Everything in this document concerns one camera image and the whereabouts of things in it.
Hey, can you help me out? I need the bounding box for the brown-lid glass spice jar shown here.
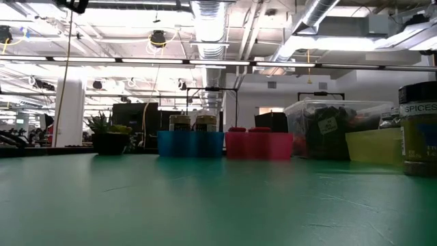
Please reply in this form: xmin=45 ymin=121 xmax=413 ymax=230
xmin=195 ymin=114 xmax=219 ymax=133
xmin=169 ymin=114 xmax=193 ymax=133

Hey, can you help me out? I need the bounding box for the black ceiling cord reel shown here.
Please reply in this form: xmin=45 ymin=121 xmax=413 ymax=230
xmin=150 ymin=29 xmax=167 ymax=48

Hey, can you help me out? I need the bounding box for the tall black stand frame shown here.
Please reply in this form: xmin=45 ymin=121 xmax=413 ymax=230
xmin=185 ymin=87 xmax=239 ymax=133

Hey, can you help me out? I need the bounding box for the small black monitor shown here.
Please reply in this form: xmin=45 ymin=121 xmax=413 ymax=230
xmin=159 ymin=110 xmax=182 ymax=132

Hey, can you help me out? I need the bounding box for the blue plastic bin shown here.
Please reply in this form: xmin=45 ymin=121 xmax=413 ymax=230
xmin=157 ymin=130 xmax=225 ymax=159

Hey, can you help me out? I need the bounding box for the smooth silver air duct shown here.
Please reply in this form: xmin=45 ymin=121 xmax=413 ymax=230
xmin=268 ymin=0 xmax=342 ymax=77

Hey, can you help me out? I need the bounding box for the yellow plastic bin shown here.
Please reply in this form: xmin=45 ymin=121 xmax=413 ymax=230
xmin=345 ymin=127 xmax=405 ymax=167

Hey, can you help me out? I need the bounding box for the white pillar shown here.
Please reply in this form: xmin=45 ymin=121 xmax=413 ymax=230
xmin=53 ymin=75 xmax=87 ymax=148

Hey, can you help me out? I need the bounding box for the ribbed silver air duct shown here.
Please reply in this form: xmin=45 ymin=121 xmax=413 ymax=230
xmin=189 ymin=0 xmax=229 ymax=110

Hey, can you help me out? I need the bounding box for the white paper label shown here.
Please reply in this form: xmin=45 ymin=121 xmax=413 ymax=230
xmin=317 ymin=117 xmax=339 ymax=135

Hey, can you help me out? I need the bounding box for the succulent plant in black pot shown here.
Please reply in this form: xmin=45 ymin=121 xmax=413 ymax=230
xmin=84 ymin=111 xmax=133 ymax=156

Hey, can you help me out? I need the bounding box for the clear plastic storage box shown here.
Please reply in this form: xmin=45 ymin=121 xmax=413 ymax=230
xmin=282 ymin=99 xmax=394 ymax=161

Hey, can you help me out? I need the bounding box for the black ceiling device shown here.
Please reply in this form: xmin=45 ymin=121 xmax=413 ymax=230
xmin=0 ymin=25 xmax=14 ymax=44

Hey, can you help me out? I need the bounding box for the large black-lid spice jar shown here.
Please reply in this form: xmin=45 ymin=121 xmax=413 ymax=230
xmin=398 ymin=81 xmax=437 ymax=178

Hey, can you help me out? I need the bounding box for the yellow cable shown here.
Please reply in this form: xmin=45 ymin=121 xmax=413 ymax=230
xmin=141 ymin=64 xmax=161 ymax=148
xmin=53 ymin=0 xmax=74 ymax=148

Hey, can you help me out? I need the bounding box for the low black stand frame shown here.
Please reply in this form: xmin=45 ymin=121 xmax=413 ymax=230
xmin=297 ymin=91 xmax=346 ymax=102

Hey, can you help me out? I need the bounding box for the pink plastic bin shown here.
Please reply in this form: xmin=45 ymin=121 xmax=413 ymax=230
xmin=224 ymin=132 xmax=294 ymax=161

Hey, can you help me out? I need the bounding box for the black fabric bag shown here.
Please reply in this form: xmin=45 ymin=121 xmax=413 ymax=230
xmin=302 ymin=105 xmax=352 ymax=160

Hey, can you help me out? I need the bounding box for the large black monitor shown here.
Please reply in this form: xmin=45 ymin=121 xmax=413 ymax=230
xmin=111 ymin=102 xmax=160 ymax=150

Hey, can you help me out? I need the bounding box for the long ceiling light bar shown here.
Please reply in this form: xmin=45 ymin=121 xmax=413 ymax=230
xmin=0 ymin=55 xmax=437 ymax=72

